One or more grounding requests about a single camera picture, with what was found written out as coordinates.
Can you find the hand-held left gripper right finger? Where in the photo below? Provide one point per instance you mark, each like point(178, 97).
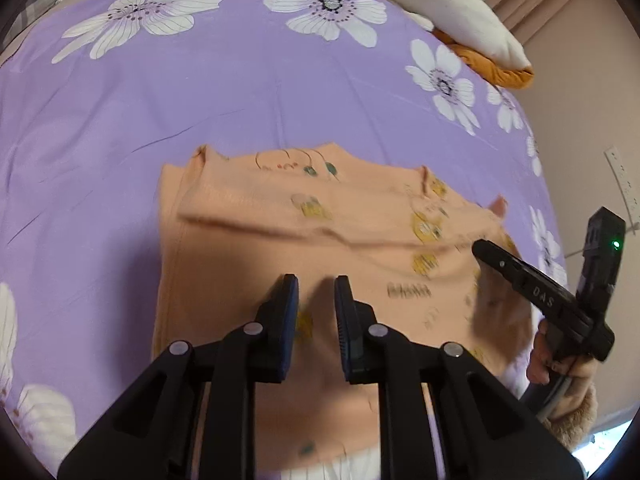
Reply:
point(347, 330)

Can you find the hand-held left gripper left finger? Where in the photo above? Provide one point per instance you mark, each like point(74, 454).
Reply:
point(285, 320)

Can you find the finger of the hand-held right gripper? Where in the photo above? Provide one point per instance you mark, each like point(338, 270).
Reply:
point(520, 272)

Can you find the peach printed small shirt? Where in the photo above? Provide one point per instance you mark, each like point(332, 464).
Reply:
point(250, 260)

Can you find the person's right forearm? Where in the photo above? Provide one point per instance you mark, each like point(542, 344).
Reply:
point(575, 415)

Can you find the person's right hand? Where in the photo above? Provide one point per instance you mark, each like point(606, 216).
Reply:
point(542, 365)

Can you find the orange fleece blanket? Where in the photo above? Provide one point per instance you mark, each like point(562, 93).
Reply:
point(500, 75)

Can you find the purple floral bedsheet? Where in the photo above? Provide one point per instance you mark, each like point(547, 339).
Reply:
point(150, 110)

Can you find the cream pillow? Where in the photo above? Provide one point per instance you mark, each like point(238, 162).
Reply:
point(450, 5)

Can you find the plaid pillow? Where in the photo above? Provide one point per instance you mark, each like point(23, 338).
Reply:
point(40, 5)

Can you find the white wall socket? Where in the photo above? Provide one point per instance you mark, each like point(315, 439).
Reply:
point(620, 180)

